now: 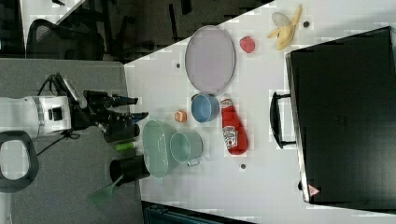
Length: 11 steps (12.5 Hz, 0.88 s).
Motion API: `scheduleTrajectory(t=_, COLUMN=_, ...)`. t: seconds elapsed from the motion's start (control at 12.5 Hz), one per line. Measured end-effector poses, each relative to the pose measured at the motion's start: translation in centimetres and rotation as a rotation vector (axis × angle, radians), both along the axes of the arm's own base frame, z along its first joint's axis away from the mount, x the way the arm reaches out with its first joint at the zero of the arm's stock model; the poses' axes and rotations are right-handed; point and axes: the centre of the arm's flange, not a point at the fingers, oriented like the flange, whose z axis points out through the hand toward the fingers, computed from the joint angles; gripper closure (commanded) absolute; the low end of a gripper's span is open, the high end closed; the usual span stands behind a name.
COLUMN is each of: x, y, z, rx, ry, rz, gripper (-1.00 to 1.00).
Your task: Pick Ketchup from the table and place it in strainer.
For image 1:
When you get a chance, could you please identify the green spatula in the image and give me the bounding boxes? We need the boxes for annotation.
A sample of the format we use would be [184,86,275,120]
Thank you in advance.
[88,175,123,205]

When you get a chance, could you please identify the green mug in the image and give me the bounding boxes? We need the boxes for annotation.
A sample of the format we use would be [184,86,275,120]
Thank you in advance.
[170,132,204,167]

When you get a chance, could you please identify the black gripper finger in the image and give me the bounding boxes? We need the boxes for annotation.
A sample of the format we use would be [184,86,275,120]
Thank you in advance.
[113,96,138,107]
[109,112,149,127]

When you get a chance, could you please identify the black utensil cup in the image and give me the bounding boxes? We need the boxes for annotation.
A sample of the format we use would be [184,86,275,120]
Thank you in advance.
[109,155,150,187]

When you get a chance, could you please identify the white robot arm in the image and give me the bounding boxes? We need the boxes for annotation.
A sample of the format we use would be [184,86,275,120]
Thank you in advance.
[0,91,149,193]

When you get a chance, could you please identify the blue bowl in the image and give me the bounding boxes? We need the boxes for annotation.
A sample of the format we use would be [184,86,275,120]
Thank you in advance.
[191,94,219,123]

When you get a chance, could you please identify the orange slice toy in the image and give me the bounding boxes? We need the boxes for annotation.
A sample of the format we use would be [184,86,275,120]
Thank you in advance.
[174,110,187,122]

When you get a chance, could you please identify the black office chair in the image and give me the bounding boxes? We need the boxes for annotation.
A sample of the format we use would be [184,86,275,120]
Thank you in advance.
[26,19,105,61]

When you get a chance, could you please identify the red plush ketchup bottle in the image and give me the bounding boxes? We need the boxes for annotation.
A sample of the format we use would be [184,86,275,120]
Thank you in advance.
[220,96,248,155]

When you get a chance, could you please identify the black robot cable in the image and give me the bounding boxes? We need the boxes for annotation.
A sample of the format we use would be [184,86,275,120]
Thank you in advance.
[36,73,82,157]

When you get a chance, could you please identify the green plastic strainer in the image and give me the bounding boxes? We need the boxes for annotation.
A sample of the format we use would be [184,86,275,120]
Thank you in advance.
[142,120,178,178]

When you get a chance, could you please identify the grey round plate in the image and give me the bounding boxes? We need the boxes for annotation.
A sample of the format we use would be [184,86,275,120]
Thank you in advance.
[185,25,235,94]

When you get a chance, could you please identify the yellow toy banana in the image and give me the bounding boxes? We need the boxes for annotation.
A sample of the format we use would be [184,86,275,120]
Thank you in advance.
[267,5,303,50]

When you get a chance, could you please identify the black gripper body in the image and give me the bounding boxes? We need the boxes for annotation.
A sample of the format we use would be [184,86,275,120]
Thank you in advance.
[70,91,115,131]

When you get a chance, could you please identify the red toy strawberry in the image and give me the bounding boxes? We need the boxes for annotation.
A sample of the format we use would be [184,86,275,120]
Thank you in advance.
[239,36,256,53]

